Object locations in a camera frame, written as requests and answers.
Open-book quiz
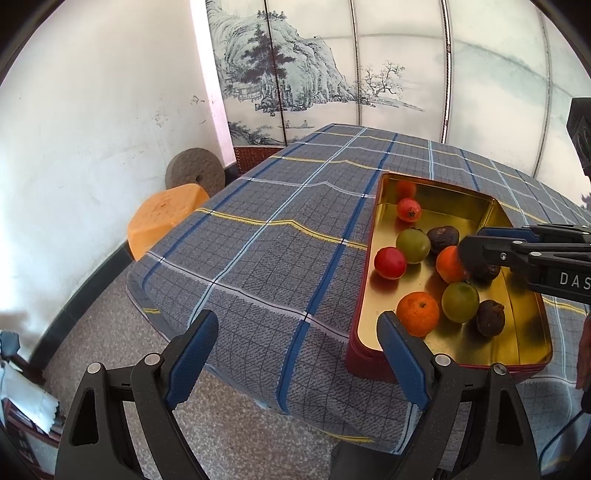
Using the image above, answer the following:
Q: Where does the person's right forearm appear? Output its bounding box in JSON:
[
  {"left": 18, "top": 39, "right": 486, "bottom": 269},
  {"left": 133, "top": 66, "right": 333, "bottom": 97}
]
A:
[{"left": 575, "top": 314, "right": 591, "bottom": 391}]

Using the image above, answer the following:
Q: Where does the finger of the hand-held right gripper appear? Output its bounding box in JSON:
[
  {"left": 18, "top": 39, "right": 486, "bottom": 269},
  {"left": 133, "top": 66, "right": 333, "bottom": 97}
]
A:
[
  {"left": 478, "top": 224, "right": 591, "bottom": 244},
  {"left": 457, "top": 234, "right": 591, "bottom": 278}
]

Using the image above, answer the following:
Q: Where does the red tomato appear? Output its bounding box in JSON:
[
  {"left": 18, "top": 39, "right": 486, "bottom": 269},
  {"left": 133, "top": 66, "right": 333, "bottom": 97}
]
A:
[{"left": 373, "top": 247, "right": 407, "bottom": 280}]

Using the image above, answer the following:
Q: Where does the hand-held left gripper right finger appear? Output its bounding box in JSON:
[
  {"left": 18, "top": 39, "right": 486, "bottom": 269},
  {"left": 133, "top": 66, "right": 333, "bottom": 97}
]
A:
[{"left": 376, "top": 310, "right": 541, "bottom": 480}]

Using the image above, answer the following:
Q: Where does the white cloth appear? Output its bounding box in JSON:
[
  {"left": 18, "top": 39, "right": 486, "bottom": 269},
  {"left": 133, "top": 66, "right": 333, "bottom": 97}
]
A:
[{"left": 0, "top": 364, "right": 61, "bottom": 435}]

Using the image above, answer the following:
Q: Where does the round grey millstone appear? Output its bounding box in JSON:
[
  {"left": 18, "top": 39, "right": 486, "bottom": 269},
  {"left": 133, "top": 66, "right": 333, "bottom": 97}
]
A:
[{"left": 165, "top": 148, "right": 225, "bottom": 198}]

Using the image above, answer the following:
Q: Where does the blue-grey cloth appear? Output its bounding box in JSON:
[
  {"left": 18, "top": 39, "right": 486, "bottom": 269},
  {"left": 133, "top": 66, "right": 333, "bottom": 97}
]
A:
[{"left": 0, "top": 330, "right": 21, "bottom": 358}]

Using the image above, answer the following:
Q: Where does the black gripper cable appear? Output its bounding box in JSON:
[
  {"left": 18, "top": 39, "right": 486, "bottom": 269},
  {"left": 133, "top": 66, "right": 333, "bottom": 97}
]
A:
[{"left": 539, "top": 390, "right": 591, "bottom": 467}]

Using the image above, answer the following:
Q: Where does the dark purple passion fruit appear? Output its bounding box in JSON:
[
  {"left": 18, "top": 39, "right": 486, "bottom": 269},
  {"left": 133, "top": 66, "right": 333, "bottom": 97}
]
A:
[
  {"left": 426, "top": 225, "right": 460, "bottom": 254},
  {"left": 468, "top": 263, "right": 502, "bottom": 284},
  {"left": 475, "top": 299, "right": 506, "bottom": 337}
]

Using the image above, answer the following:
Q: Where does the blue plaid tablecloth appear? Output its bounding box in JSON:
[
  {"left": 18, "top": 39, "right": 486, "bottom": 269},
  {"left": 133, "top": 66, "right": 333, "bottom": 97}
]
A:
[{"left": 126, "top": 123, "right": 591, "bottom": 455}]

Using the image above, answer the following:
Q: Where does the small red fruit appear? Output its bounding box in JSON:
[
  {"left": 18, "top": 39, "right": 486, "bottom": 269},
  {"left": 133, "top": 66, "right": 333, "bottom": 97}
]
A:
[{"left": 397, "top": 198, "right": 422, "bottom": 222}]

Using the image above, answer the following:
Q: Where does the landscape painted folding screen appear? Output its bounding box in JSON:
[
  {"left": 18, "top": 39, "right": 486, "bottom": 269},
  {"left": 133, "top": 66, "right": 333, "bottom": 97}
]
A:
[{"left": 205, "top": 0, "right": 591, "bottom": 185}]

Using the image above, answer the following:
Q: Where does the green tomato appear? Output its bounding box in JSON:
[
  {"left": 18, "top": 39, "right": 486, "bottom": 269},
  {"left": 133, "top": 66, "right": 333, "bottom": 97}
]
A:
[
  {"left": 441, "top": 282, "right": 480, "bottom": 324},
  {"left": 396, "top": 228, "right": 431, "bottom": 265}
]

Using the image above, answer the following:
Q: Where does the red and gold tin box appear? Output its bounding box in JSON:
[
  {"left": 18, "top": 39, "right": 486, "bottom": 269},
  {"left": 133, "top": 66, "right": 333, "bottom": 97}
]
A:
[{"left": 345, "top": 172, "right": 554, "bottom": 384}]

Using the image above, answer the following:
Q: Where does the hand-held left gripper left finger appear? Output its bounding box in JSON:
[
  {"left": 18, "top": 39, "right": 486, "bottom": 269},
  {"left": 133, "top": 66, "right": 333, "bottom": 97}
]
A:
[{"left": 54, "top": 309, "right": 219, "bottom": 480}]

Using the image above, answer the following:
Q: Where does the orange tangerine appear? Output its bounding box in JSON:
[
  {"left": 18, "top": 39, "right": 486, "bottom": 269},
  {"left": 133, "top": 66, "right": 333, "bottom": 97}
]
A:
[
  {"left": 436, "top": 246, "right": 467, "bottom": 284},
  {"left": 396, "top": 291, "right": 440, "bottom": 337}
]

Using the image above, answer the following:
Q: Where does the dark wooden chair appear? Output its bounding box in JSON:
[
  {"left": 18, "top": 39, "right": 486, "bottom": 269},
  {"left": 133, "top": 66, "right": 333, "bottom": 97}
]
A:
[{"left": 0, "top": 360, "right": 65, "bottom": 480}]

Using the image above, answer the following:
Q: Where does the orange plastic stool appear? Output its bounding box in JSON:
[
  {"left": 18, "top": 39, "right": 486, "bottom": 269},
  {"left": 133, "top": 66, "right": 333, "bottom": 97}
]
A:
[{"left": 127, "top": 184, "right": 211, "bottom": 261}]

